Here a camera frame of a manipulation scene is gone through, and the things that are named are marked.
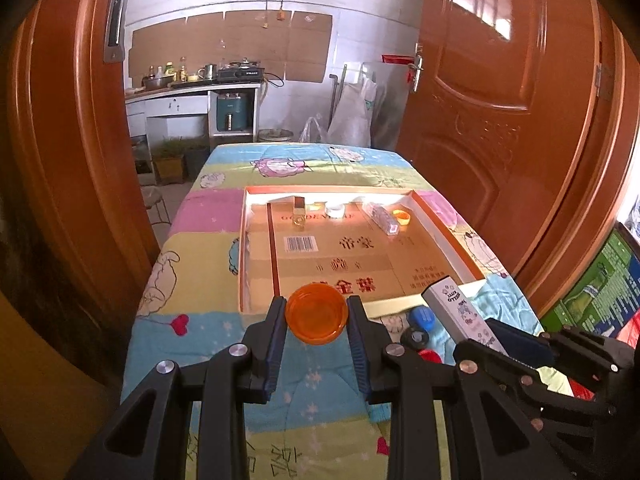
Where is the wooden planter with grass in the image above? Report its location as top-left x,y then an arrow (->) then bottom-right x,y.
152,140 -> 188,184

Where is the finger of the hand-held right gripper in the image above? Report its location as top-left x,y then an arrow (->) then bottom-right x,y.
454,339 -> 617,420
487,317 -> 640,397

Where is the shallow cardboard box tray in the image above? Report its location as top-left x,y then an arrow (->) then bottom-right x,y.
236,186 -> 487,318

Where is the black gas stove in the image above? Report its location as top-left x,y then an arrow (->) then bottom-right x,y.
216,62 -> 266,84

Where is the green printed carton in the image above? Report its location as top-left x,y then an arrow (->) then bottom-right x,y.
540,222 -> 640,341

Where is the clear plastic bag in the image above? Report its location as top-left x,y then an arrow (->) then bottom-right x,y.
299,116 -> 328,144

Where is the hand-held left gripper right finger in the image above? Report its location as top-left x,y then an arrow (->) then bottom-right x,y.
346,295 -> 576,480

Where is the small white printed box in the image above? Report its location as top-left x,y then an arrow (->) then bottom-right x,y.
421,276 -> 511,356

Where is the cartoon printed tablecloth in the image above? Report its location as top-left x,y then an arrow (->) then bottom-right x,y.
120,142 -> 591,480

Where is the orange bottle cap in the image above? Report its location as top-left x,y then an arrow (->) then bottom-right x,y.
285,283 -> 349,347

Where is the wooden door with handle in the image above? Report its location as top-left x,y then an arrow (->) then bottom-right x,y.
395,0 -> 601,281

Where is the leaning metal pipe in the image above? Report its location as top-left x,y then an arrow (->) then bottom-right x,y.
328,72 -> 342,131

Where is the cardboard wall panel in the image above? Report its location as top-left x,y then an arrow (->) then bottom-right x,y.
129,9 -> 333,88

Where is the white sack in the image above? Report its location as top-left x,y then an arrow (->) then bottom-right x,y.
327,77 -> 378,147

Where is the teal kitchen appliance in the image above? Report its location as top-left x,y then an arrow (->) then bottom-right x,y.
216,93 -> 252,132

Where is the plain wooden panel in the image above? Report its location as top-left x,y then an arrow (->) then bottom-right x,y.
0,287 -> 123,480

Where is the metal lock plate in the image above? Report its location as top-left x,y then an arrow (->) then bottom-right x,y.
102,0 -> 128,63

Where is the metal door handle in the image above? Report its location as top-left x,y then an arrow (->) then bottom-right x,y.
411,45 -> 426,92

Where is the wooden door frame post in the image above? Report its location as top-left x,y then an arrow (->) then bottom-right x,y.
510,5 -> 640,311
5,0 -> 163,386

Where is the clear plastic container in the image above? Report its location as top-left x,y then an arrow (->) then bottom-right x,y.
362,201 -> 401,237

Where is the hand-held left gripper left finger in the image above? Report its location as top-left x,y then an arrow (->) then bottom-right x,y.
65,295 -> 288,480

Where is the dark planter with grass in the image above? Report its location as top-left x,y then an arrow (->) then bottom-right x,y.
185,137 -> 210,181

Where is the blue bottle cap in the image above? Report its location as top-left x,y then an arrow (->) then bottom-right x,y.
407,306 -> 437,331

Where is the white kitchen counter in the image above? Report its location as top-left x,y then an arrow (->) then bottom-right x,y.
124,82 -> 262,143

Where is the black bottle cap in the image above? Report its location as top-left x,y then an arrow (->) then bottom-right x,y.
400,327 -> 431,351

